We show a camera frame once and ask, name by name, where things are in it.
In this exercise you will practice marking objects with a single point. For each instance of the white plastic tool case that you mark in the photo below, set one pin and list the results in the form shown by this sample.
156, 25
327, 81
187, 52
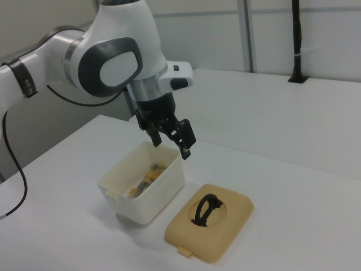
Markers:
158, 197

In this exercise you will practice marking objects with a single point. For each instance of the yellow tool parts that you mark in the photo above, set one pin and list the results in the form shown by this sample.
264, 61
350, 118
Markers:
150, 178

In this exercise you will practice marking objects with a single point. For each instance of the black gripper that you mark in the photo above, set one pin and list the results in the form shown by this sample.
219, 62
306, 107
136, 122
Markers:
158, 108

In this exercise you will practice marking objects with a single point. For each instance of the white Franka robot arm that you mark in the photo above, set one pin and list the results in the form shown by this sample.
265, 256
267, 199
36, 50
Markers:
121, 25

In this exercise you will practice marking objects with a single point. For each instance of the black pole with base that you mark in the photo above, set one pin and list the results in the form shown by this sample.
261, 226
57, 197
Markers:
296, 42

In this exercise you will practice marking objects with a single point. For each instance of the grey metal partition post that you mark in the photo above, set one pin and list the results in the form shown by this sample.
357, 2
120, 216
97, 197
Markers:
248, 34

